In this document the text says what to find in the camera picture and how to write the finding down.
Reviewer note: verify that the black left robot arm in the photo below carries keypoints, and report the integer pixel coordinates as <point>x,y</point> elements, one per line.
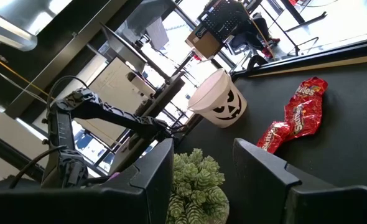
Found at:
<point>109,113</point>

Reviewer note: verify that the black diagonal frame strut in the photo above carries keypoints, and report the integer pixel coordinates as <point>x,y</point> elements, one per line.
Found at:
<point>9,152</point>

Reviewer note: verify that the grey monitor panel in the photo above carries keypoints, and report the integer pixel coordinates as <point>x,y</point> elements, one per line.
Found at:
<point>124,49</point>

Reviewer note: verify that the black perforated panel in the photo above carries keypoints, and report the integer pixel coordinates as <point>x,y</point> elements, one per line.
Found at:
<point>224,17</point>

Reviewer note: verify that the beige board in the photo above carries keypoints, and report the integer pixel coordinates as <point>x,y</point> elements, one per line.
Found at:
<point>115,90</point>

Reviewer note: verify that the person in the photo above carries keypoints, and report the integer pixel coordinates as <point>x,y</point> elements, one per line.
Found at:
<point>252,31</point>

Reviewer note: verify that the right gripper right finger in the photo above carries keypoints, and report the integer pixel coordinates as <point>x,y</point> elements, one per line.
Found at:
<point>264,193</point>

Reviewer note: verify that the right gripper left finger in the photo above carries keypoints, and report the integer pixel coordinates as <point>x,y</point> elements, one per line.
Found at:
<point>124,205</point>

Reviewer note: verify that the large red Skittles bag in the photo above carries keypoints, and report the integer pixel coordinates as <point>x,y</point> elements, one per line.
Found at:
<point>301,115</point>

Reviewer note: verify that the green succulent in grey pot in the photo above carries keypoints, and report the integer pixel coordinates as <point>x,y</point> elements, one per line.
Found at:
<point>196,186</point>

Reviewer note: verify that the black frame beam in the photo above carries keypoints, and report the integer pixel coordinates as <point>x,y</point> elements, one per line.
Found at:
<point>62,46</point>

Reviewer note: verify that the black frame post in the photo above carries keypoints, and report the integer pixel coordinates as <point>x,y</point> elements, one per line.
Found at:
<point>158,99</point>

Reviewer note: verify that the cardboard box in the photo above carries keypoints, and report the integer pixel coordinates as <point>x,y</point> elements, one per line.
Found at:
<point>203,43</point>

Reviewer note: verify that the white jack-o-lantern bucket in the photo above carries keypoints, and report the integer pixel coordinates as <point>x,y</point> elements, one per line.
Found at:
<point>217,99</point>

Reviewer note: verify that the overhead LED light bar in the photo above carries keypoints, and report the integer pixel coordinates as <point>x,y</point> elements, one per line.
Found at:
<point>9,31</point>

